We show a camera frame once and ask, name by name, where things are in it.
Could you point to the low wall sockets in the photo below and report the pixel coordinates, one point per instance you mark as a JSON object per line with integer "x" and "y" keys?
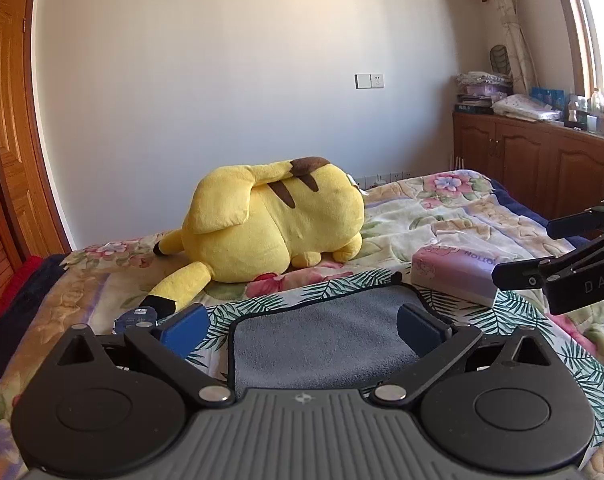
{"x": 384, "y": 177}

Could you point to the leaf print cloth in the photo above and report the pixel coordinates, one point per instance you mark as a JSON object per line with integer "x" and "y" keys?
{"x": 527, "y": 330}

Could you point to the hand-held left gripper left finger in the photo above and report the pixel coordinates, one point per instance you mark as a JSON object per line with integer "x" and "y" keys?
{"x": 185, "y": 327}

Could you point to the red blanket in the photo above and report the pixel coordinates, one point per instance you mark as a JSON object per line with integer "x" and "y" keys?
{"x": 9, "y": 290}

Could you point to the wooden window frame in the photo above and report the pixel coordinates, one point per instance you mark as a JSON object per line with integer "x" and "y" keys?
{"x": 579, "y": 20}

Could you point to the woven hand fan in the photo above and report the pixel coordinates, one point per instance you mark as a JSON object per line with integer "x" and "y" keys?
{"x": 500, "y": 60}

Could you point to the group of bottles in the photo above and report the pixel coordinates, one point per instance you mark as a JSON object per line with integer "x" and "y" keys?
{"x": 599, "y": 110}

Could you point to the blue boxes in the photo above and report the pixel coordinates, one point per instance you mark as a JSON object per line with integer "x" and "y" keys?
{"x": 548, "y": 96}

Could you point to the blue labelled packet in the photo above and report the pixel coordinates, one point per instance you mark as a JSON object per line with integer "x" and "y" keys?
{"x": 134, "y": 317}

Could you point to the floral quilt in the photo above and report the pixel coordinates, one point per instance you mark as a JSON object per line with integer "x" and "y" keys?
{"x": 432, "y": 205}

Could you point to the stack of folded cloths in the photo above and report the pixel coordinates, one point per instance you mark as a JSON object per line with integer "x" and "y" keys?
{"x": 482, "y": 82}

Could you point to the floral curtain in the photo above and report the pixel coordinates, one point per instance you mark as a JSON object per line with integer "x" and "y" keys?
{"x": 512, "y": 20}

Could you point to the wooden cabinet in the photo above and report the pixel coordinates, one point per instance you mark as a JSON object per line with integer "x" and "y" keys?
{"x": 532, "y": 155}

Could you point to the grey towel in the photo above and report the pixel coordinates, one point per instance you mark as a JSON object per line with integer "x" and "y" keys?
{"x": 322, "y": 340}

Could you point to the white bagged bedding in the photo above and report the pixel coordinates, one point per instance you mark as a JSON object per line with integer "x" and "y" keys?
{"x": 524, "y": 107}

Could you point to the white wall switch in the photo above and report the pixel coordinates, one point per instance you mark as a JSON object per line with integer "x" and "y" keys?
{"x": 369, "y": 81}

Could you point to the dark blue bedsheet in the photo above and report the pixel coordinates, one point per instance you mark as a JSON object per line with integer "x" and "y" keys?
{"x": 11, "y": 330}

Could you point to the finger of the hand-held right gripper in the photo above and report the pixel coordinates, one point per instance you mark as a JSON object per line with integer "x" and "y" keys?
{"x": 524, "y": 274}
{"x": 584, "y": 220}

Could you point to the pink tissue packet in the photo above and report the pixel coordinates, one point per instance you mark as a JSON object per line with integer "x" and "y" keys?
{"x": 457, "y": 272}

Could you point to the yellow plush toy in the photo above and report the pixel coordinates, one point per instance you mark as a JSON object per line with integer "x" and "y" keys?
{"x": 277, "y": 215}

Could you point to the stack of books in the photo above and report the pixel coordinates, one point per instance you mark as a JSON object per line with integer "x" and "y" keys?
{"x": 474, "y": 105}

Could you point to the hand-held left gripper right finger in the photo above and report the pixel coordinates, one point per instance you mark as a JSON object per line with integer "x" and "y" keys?
{"x": 418, "y": 329}

